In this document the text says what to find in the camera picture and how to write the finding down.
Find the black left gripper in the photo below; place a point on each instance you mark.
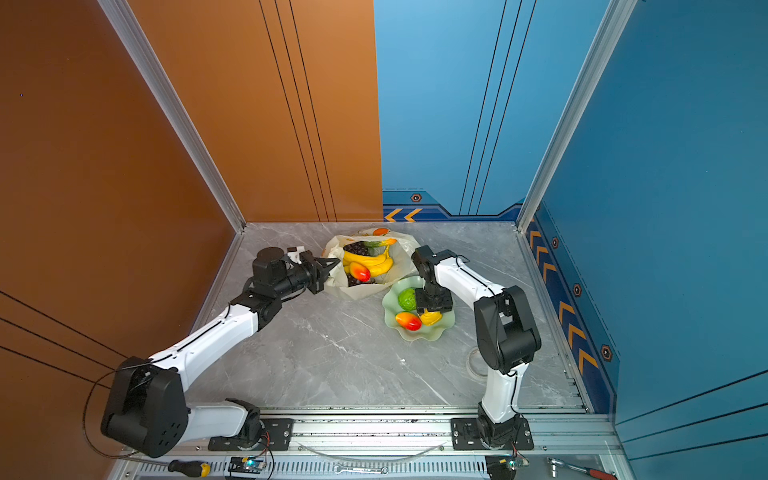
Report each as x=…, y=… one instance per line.
x=318, y=268

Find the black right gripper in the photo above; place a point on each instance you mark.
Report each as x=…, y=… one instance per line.
x=443, y=306

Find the cream plastic bag orange print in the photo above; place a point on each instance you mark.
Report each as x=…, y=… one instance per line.
x=400, y=252

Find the dark purple grape bunch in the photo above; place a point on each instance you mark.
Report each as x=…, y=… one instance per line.
x=353, y=281

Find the red yellow mango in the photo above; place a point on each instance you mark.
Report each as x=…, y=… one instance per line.
x=359, y=272

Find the yellow banana bunch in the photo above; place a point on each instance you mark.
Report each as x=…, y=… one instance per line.
x=376, y=265

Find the yellow ridged starfruit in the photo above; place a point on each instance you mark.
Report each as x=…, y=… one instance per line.
x=429, y=318

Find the green orange papaya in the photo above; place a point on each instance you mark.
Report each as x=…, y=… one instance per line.
x=380, y=243

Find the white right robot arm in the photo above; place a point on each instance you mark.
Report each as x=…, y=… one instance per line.
x=507, y=339

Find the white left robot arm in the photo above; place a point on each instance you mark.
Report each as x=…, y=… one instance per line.
x=147, y=409

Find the small red fruit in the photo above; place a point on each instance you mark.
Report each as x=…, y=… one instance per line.
x=409, y=321

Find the light green fruit plate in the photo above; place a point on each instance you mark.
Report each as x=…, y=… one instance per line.
x=391, y=309

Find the small circuit board right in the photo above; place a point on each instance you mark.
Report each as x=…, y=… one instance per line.
x=511, y=465

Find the green circuit board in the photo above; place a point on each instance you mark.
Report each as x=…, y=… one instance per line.
x=246, y=467

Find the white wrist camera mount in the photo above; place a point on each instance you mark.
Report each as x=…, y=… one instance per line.
x=294, y=253

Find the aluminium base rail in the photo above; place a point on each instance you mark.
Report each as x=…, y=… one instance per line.
x=403, y=443

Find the yellow handled screwdriver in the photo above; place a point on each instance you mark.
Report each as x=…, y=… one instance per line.
x=192, y=469

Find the red handled tool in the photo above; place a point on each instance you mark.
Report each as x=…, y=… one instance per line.
x=555, y=465

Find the aluminium corner post left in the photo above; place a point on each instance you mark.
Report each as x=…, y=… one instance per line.
x=126, y=25

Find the aluminium corner post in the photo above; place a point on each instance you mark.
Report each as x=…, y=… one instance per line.
x=610, y=30
x=126, y=25

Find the aluminium corner post right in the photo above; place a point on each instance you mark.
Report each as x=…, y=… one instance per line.
x=610, y=30

